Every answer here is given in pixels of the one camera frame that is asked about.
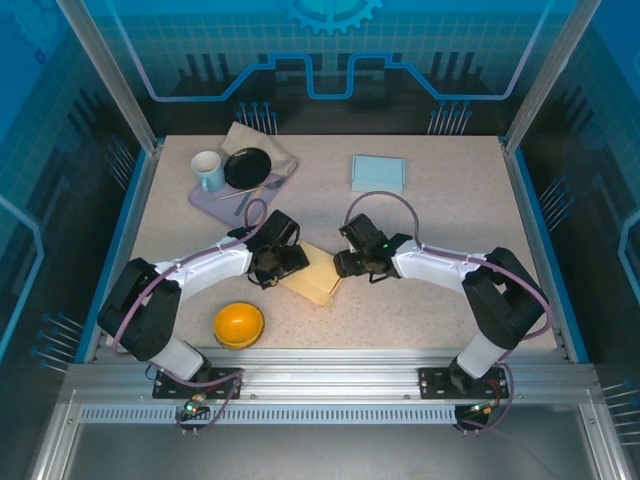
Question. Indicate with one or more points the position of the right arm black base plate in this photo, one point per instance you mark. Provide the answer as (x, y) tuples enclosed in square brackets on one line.
[(435, 385)]

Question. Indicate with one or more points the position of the metal fork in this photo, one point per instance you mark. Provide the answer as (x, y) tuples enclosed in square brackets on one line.
[(250, 190)]

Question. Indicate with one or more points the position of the grey knife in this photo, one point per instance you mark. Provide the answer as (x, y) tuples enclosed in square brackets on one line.
[(241, 204)]

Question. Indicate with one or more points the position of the black plate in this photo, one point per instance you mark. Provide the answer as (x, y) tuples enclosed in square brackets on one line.
[(248, 167)]

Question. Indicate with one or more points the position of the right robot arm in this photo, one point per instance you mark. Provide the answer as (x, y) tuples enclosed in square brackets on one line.
[(435, 265)]

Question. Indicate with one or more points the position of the light blue paper box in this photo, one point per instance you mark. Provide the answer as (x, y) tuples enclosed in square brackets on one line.
[(377, 172)]

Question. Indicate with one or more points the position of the aluminium rail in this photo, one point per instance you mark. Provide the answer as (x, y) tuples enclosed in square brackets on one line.
[(325, 375)]

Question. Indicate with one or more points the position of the orange bowl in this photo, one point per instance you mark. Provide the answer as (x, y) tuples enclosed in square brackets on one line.
[(239, 325)]

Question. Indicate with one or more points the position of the small connector with light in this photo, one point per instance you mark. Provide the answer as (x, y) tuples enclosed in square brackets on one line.
[(482, 410), (192, 407)]

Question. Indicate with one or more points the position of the light blue mug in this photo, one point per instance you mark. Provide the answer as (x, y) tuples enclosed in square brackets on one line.
[(209, 167)]

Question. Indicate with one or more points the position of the beige cloth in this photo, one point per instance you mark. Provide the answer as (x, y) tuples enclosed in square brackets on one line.
[(250, 137)]

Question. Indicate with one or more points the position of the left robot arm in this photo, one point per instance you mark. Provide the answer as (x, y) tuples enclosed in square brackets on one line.
[(210, 270)]

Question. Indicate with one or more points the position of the yellow paper box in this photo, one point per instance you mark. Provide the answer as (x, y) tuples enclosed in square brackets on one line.
[(315, 280)]

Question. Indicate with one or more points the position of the aluminium frame post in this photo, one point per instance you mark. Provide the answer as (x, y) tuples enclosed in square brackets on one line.
[(111, 75), (547, 75)]

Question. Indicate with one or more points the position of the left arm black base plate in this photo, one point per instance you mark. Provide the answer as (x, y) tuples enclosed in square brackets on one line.
[(225, 385)]

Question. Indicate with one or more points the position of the lavender tray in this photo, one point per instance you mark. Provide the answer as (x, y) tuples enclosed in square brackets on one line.
[(272, 192)]

